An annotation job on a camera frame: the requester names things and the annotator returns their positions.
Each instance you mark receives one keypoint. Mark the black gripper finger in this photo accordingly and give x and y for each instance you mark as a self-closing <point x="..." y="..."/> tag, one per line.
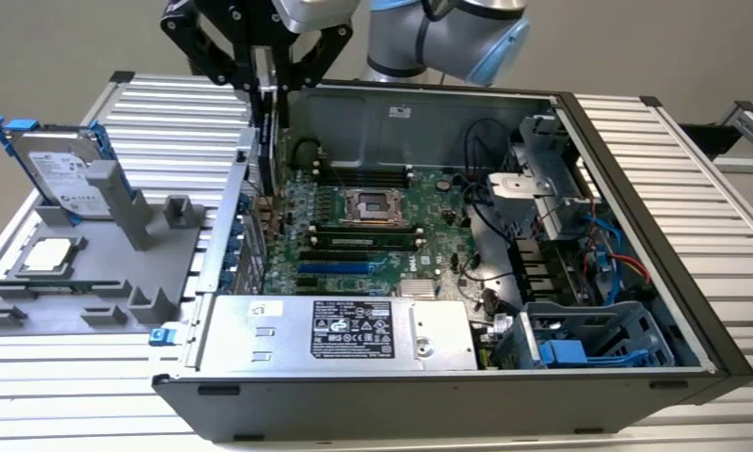
<point x="320" y="56"/>
<point x="206" y="52"/>

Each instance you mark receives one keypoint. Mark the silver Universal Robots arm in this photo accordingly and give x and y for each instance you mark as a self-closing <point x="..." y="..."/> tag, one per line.
<point x="452" y="42"/>

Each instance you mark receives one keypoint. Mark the metal CPU socket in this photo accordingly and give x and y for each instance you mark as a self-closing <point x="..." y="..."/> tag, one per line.
<point x="370" y="205"/>

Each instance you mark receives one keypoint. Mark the hard disk in blue carrier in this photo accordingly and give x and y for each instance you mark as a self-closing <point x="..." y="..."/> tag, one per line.
<point x="55" y="174"/>

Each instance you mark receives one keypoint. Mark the green installed RAM stick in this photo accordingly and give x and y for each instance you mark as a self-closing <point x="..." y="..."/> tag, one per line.
<point x="350" y="241"/>

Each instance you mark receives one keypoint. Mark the green motherboard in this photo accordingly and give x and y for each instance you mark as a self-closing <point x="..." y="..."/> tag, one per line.
<point x="438" y="221"/>

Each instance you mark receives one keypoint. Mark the black expansion slot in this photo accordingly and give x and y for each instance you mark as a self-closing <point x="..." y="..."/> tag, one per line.
<point x="336" y="255"/>

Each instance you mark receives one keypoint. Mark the grey parts rack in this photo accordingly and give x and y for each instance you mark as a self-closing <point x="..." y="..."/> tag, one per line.
<point x="100" y="263"/>

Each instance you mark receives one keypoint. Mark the silver CPU chip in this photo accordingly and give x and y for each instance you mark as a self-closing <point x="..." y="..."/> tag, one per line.
<point x="49" y="255"/>

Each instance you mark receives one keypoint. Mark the small silver heatsink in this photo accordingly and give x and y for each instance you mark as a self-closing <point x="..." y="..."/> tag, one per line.
<point x="420" y="288"/>

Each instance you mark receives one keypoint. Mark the silver power supply unit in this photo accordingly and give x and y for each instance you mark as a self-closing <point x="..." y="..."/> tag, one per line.
<point x="288" y="339"/>

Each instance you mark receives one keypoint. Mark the blue case latch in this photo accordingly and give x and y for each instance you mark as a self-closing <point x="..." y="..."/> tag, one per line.
<point x="161" y="336"/>

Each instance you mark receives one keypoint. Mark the grey disk bay cage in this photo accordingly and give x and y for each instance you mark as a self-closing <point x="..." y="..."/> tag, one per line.
<point x="577" y="320"/>

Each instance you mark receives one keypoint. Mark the metal slat side table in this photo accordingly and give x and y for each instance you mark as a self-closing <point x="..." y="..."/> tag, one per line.
<point x="749" y="141"/>

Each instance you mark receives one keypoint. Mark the blue disk connector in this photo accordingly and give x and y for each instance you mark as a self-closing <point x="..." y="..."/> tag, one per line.
<point x="561" y="353"/>

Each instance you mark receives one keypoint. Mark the open grey PC case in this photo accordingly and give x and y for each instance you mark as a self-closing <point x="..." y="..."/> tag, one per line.
<point x="414" y="405"/>

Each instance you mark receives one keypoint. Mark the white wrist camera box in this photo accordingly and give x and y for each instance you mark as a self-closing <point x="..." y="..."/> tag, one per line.
<point x="313" y="14"/>

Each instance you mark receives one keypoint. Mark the metal drive bracket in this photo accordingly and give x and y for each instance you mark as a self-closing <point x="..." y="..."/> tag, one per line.
<point x="540" y="183"/>

